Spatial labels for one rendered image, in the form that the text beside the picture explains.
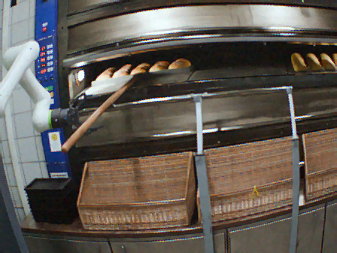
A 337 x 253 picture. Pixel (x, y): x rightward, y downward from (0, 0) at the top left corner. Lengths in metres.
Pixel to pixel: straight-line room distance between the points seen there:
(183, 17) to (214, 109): 0.51
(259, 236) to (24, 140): 1.55
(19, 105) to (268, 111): 1.42
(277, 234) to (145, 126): 1.03
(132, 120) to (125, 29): 0.48
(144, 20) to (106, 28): 0.21
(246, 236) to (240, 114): 0.76
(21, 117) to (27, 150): 0.21
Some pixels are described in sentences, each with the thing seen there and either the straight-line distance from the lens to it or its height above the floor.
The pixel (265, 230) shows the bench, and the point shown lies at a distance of 4.12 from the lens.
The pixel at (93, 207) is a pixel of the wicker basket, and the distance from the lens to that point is 4.21.
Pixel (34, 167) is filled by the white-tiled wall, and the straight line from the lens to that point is 4.79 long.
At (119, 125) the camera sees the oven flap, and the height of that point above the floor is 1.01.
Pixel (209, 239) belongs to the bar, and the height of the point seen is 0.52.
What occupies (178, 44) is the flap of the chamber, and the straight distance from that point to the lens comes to 4.35.
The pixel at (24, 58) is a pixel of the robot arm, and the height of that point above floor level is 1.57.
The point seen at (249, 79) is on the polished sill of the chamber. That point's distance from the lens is 4.50.
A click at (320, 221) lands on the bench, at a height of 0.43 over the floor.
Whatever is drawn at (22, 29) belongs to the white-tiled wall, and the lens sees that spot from 4.70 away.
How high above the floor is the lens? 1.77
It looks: 10 degrees down
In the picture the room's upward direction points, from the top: 8 degrees counter-clockwise
